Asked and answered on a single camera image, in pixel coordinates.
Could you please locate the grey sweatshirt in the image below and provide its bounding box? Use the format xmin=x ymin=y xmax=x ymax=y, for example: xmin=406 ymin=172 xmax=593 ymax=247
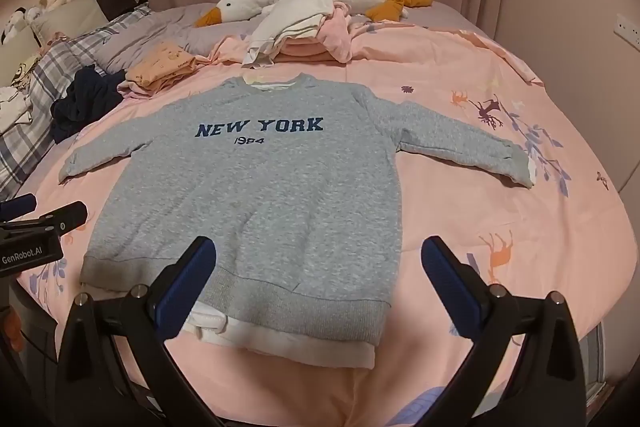
xmin=58 ymin=74 xmax=538 ymax=370

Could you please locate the beige cushion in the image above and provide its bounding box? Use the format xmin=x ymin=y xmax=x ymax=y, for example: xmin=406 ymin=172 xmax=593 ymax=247
xmin=30 ymin=0 xmax=108 ymax=40
xmin=0 ymin=24 xmax=41 ymax=88

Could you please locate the plaid pillow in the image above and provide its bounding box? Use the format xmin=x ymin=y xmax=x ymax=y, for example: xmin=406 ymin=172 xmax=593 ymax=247
xmin=0 ymin=4 xmax=156 ymax=200

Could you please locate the dark navy garment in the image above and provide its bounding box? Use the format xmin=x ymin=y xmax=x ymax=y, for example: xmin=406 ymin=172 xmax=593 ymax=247
xmin=51 ymin=66 xmax=132 ymax=144

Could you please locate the white wall socket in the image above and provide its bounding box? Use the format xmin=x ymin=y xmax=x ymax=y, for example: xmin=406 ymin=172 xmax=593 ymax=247
xmin=615 ymin=13 xmax=640 ymax=48

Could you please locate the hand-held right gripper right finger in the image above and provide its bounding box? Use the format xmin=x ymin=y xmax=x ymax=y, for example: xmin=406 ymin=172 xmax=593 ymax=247
xmin=421 ymin=236 xmax=587 ymax=427

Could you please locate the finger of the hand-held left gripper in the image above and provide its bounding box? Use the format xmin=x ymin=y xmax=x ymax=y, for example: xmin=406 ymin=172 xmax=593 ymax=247
xmin=27 ymin=201 xmax=89 ymax=238
xmin=0 ymin=194 xmax=37 ymax=221

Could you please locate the pink printed blanket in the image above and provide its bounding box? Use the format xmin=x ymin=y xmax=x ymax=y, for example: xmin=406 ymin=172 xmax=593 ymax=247
xmin=15 ymin=14 xmax=633 ymax=427

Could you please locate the black and white plush toy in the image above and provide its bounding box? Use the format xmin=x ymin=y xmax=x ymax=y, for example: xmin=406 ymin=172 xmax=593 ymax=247
xmin=0 ymin=7 xmax=31 ymax=42

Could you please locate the white printed garment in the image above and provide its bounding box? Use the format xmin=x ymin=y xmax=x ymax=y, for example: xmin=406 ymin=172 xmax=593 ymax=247
xmin=0 ymin=87 xmax=33 ymax=132

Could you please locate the pale pink folded garment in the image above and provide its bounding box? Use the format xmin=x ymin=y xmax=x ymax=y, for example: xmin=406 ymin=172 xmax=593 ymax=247
xmin=117 ymin=57 xmax=211 ymax=101

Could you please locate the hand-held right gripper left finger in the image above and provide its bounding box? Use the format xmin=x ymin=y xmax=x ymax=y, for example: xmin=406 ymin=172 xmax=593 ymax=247
xmin=55 ymin=236 xmax=226 ymax=427

